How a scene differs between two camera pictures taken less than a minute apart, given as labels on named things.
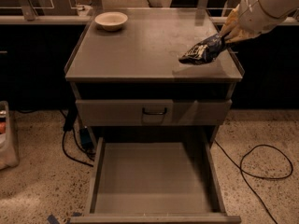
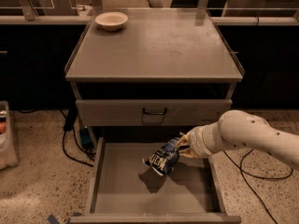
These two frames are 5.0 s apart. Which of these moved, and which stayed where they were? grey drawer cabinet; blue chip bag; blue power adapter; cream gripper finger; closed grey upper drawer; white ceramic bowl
Moved: blue chip bag; cream gripper finger
Stayed: white ceramic bowl; grey drawer cabinet; blue power adapter; closed grey upper drawer
